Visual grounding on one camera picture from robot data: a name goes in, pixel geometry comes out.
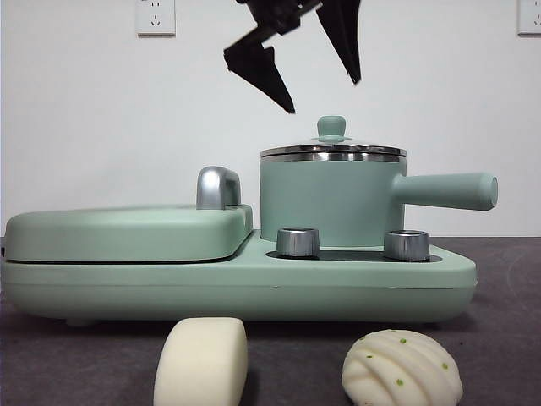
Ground glass pot lid green knob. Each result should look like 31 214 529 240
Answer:
260 115 407 158

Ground smooth white steamed bun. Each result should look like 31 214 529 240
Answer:
153 316 249 406

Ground pleated white bun green specks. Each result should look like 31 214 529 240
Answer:
342 328 465 406

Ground silver control knob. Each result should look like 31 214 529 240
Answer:
276 227 321 258
383 229 431 261

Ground mint green grill cover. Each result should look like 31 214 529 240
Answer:
6 204 257 261

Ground mint green breakfast machine base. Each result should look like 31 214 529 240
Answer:
0 228 478 329

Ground dark grey table mat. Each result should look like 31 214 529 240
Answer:
0 236 541 406

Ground white wall socket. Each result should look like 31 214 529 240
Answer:
135 0 177 37
517 0 541 37

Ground silver grill cover handle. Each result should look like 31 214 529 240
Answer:
196 167 243 211

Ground mint green handled pot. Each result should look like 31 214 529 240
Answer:
259 151 500 250

